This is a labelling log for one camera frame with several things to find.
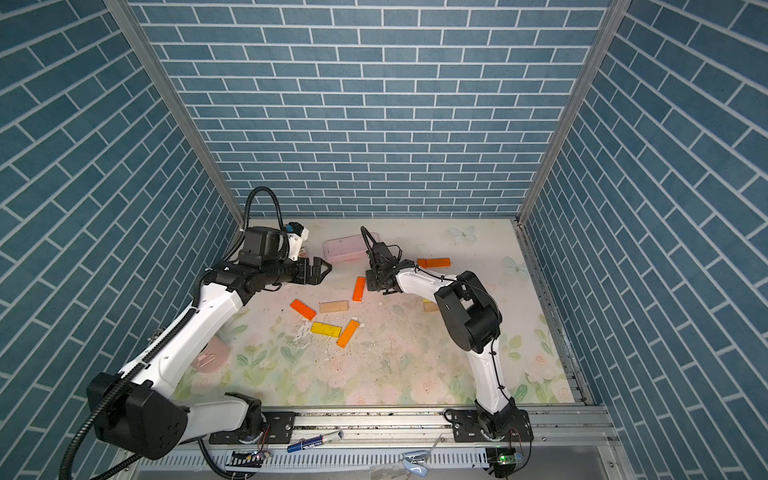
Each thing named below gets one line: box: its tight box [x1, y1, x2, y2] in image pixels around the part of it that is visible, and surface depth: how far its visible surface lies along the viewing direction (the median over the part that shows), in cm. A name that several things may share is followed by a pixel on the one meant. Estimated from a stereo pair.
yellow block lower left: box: [310, 322, 342, 338], surface depth 91 cm
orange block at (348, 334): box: [336, 320, 361, 349], surface depth 92 cm
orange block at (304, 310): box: [290, 299, 317, 321], surface depth 98 cm
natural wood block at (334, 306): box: [319, 300, 349, 313], surface depth 98 cm
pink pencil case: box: [324, 234, 369, 263], surface depth 110 cm
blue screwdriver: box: [287, 430, 342, 453], surface depth 72 cm
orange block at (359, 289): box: [352, 276, 366, 302], surface depth 101 cm
